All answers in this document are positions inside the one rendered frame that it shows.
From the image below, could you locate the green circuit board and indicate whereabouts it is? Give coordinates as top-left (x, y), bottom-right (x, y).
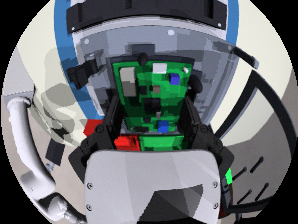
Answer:
top-left (113, 61), bottom-right (192, 133)

